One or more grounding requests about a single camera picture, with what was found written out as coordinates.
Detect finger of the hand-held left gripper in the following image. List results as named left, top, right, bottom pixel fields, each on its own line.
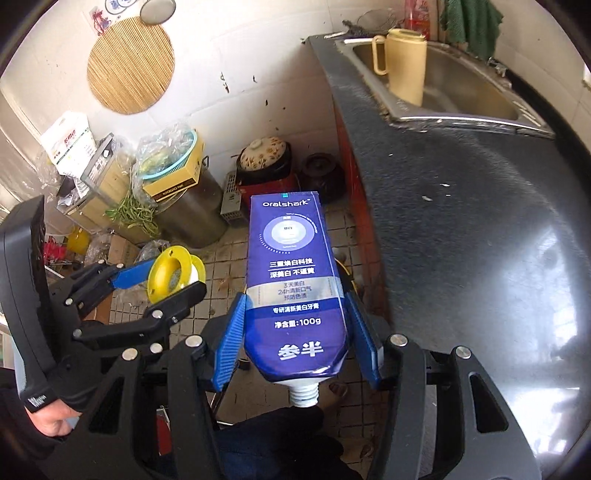
left=71, top=281, right=208, bottom=354
left=67, top=258, right=158, bottom=319

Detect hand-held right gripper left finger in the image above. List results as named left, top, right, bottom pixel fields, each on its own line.
left=74, top=292, right=247, bottom=480

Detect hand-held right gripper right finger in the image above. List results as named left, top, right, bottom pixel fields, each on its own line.
left=345, top=292, right=543, bottom=480

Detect yellow tape spool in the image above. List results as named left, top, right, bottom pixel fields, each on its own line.
left=147, top=246, right=206, bottom=305

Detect purple toothpaste tube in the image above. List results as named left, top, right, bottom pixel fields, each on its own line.
left=243, top=190, right=349, bottom=408

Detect person's left forearm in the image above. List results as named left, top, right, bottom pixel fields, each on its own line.
left=0, top=369, right=63, bottom=480

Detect person's left hand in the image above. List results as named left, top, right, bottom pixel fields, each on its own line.
left=25, top=397, right=81, bottom=439

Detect green beans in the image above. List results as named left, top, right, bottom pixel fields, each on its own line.
left=105, top=189, right=161, bottom=238

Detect yellow plastic container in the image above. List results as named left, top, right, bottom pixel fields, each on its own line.
left=67, top=226, right=90, bottom=254

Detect large steel pot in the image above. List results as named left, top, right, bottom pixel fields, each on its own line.
left=148, top=168, right=229, bottom=247

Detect yellow cardboard box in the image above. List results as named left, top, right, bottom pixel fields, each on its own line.
left=142, top=131, right=207, bottom=204

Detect grey plastic basket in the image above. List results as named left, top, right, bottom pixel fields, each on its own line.
left=220, top=171, right=243, bottom=228

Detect teal plastic basket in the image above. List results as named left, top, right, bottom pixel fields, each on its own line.
left=136, top=127, right=199, bottom=181

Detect red counter cabinet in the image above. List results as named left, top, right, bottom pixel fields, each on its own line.
left=332, top=106, right=393, bottom=324

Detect black grey appliance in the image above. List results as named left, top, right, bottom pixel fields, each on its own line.
left=79, top=133, right=117, bottom=186

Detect person's dark clothing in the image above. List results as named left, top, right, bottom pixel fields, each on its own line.
left=212, top=406, right=365, bottom=480

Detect red stove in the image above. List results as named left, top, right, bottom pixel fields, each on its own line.
left=235, top=173, right=298, bottom=199

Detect white plastic bag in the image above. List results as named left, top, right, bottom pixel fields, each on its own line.
left=41, top=112, right=98, bottom=176

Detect clay pot with floral lid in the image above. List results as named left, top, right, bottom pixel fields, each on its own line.
left=236, top=137, right=293, bottom=185

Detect dark clay pot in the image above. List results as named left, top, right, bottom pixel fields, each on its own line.
left=300, top=153, right=346, bottom=204

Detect round bamboo mat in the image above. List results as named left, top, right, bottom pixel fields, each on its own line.
left=87, top=21, right=176, bottom=115

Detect steel sink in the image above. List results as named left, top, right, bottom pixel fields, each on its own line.
left=335, top=37, right=557, bottom=139

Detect yellow plastic pitcher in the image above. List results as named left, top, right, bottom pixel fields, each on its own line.
left=372, top=28, right=428, bottom=107

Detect red bottle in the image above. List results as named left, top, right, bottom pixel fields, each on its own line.
left=404, top=0, right=432, bottom=33

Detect green towel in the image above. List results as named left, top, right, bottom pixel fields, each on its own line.
left=440, top=0, right=504, bottom=61

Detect red wall decoration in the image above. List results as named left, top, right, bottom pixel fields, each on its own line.
left=87, top=6, right=112, bottom=35

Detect dark wire strainer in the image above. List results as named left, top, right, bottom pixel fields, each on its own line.
left=342, top=9, right=402, bottom=40

